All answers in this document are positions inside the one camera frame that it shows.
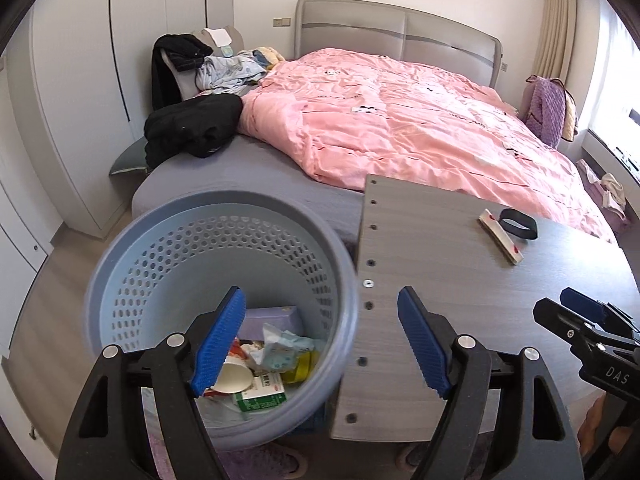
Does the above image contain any beige curtain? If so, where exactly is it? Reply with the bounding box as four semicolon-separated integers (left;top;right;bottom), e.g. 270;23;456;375
537;0;579;106

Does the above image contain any purple slipper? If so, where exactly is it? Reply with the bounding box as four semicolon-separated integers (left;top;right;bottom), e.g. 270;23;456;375
219;441;309;480
397;436;452;469

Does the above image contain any pink duvet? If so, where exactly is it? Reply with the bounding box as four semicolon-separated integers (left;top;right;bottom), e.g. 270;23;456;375
237;47;619;246

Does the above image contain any yellow rimmed clear lid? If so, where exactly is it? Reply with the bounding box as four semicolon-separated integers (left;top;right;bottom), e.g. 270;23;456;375
280;350;321;386

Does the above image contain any grey-green cushion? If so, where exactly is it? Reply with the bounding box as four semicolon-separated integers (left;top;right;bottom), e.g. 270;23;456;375
108;139;151;177

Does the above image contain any red and white paper cup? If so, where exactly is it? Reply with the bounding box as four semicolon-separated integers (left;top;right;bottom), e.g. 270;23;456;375
206;339;254;396

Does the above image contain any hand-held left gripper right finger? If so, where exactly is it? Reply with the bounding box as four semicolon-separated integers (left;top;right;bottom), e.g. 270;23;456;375
397;285;584;480

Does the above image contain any beige chair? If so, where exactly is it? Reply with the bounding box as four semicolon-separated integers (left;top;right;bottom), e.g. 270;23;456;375
177;25;246;101

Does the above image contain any white wardrobe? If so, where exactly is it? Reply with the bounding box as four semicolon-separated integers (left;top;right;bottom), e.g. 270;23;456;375
0;0;236;361

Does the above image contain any black jacket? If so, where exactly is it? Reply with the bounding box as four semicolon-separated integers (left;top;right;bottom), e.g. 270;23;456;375
151;33;214;111

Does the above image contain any window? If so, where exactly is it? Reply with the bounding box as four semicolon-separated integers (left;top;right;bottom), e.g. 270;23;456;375
584;0;640;173

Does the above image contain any small red and white packet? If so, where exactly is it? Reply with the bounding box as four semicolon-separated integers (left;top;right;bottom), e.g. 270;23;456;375
477;208;525;265

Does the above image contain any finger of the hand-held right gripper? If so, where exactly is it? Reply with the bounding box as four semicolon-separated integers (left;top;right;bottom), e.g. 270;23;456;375
559;287;640;343
532;298;598;352

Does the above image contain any torn white milk carton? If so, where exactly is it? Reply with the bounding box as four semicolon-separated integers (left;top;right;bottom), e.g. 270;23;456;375
233;370;287;414

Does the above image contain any grey padded headboard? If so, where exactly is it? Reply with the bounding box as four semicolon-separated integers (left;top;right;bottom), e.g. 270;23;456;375
294;0;503;79

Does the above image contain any yellow cloth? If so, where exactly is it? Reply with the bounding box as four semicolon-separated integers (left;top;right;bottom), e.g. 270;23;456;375
562;87;580;141

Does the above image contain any pale purple box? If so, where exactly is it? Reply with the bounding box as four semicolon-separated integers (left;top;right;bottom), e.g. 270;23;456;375
237;306;301;344

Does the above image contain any light grey-blue clothing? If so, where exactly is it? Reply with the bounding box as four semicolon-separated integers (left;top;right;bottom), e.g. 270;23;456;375
194;52;269;96

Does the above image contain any black clothing pile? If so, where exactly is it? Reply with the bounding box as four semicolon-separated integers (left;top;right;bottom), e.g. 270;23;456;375
144;92;245;167

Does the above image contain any grey bed mattress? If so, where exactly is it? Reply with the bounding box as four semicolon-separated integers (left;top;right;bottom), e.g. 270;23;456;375
131;132;369;252

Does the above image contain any yellow and blue plush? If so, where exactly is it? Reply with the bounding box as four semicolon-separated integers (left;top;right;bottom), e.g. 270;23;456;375
249;47;287;71

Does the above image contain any purple backpack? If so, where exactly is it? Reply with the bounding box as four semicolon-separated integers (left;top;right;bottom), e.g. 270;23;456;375
520;75;569;144

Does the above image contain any pink cloth pile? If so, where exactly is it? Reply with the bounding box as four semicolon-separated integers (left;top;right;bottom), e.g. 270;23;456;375
576;158;632;227

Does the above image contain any blue perforated plastic basket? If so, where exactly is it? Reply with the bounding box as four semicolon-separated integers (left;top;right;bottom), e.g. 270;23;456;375
82;190;361;454

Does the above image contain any light blue wipes packet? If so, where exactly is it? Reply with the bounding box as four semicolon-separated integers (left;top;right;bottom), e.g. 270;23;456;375
247;322;316;374

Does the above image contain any cream crumpled cloth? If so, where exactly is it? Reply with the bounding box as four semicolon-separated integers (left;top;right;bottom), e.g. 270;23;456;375
599;173;627;206

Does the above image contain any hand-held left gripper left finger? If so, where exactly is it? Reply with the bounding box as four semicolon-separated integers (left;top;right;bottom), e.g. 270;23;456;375
55;286;247;480

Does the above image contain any person's right hand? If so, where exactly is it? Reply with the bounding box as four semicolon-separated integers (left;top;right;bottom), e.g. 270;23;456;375
579;393;610;463

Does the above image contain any black band loop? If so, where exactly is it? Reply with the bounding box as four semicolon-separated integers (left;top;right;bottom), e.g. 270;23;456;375
498;207;540;241

